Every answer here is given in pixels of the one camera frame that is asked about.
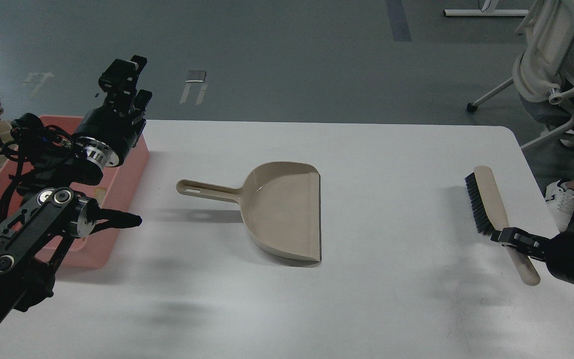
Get white office chair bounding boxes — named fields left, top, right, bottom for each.
left=466, top=0, right=574, bottom=151

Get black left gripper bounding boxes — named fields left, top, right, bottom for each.
left=73, top=55, right=153, bottom=168

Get beige plastic dustpan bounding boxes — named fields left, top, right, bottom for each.
left=176, top=162, right=322, bottom=263

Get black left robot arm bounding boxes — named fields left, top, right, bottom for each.
left=0, top=55, right=152, bottom=324

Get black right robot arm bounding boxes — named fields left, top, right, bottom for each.
left=490, top=227, right=574, bottom=286

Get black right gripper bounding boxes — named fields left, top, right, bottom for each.
left=490, top=227, right=574, bottom=284

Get silver floor plate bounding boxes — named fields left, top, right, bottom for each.
left=185, top=70, right=207, bottom=83

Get beige hand brush black bristles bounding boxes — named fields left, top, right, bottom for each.
left=464, top=166, right=541, bottom=286

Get pink plastic bin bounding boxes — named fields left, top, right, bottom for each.
left=0, top=138, right=149, bottom=269

